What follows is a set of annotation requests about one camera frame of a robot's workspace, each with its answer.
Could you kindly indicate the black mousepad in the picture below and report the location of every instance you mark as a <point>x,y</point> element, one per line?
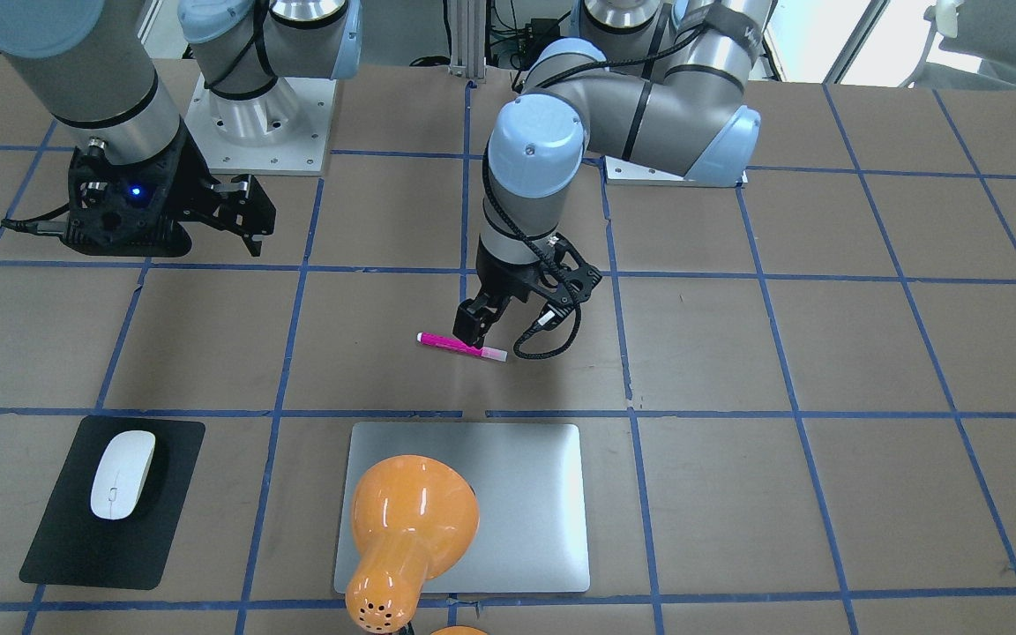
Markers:
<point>74,548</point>

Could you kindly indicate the pink highlighter pen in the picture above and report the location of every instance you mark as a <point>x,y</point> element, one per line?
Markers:
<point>433,340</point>

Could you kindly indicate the aluminium frame post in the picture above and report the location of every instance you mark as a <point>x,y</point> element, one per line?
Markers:
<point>468,22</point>

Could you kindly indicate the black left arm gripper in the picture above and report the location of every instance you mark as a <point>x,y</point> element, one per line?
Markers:
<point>503,280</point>

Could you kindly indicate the orange desk lamp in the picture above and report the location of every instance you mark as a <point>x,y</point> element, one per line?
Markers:
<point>412,519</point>

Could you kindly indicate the white computer mouse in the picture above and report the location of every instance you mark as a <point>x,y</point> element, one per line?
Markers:
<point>120,476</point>

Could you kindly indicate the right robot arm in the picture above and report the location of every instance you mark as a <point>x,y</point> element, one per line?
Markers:
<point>84,63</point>

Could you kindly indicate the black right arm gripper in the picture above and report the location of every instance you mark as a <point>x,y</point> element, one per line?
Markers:
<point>193,179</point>

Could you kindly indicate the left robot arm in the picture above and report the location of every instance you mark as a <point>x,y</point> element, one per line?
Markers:
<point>658,84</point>

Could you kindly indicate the silver apple laptop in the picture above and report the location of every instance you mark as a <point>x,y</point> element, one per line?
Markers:
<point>527,478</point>

